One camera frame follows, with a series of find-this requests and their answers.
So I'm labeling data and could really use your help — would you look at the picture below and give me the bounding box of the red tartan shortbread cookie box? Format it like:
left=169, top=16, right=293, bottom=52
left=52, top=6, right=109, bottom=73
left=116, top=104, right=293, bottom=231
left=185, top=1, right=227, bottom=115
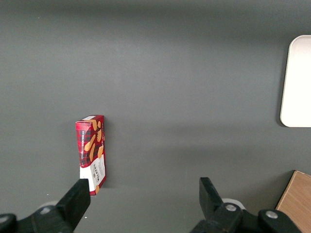
left=75, top=115, right=107, bottom=197

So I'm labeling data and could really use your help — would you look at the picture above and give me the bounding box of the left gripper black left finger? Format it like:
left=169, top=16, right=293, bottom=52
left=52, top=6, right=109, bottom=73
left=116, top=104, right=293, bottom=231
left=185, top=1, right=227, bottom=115
left=0, top=178, right=91, bottom=233

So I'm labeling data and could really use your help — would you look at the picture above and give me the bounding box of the cream rectangular plastic tray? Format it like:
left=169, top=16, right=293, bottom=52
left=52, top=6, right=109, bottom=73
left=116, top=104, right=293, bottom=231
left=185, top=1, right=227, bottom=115
left=279, top=34, right=311, bottom=128

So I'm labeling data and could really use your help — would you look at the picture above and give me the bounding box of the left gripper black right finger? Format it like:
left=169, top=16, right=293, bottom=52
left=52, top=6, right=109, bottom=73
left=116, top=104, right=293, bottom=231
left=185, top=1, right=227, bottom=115
left=189, top=177, right=303, bottom=233

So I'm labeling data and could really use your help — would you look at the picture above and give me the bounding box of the wooden two-drawer cabinet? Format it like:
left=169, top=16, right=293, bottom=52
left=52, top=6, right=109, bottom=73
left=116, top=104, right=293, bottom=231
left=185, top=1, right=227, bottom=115
left=275, top=169, right=311, bottom=233

